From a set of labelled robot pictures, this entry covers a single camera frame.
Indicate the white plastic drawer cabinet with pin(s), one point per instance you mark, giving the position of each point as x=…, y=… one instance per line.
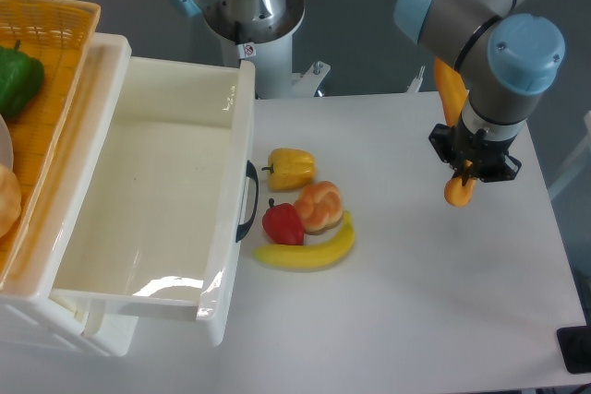
x=31, y=314

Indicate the orange woven basket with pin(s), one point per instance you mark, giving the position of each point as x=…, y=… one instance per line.
x=58, y=33

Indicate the open upper white drawer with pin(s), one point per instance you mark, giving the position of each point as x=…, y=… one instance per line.
x=172, y=195

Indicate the green bell pepper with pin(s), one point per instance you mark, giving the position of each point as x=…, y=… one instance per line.
x=21, y=80

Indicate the round braided bread roll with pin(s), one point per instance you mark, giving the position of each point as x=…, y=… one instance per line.
x=319, y=206

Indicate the white plate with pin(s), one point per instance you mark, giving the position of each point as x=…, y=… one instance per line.
x=6, y=147

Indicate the long orange bread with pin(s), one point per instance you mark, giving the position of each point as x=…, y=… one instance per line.
x=453, y=95

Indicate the yellow banana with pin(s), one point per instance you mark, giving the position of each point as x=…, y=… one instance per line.
x=310, y=257

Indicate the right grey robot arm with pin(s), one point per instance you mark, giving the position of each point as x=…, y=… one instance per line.
x=509, y=61

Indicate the round bread in basket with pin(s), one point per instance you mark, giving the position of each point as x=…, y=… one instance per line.
x=10, y=199

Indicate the red bell pepper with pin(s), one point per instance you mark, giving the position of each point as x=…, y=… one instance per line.
x=282, y=224

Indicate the yellow bell pepper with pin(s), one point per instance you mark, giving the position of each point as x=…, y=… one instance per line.
x=288, y=169

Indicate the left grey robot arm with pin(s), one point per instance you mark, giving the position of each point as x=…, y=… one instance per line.
x=258, y=31

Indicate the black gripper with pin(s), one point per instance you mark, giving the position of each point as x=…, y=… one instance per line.
x=477, y=156

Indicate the black device at table edge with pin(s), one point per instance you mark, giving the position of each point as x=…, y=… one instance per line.
x=575, y=348

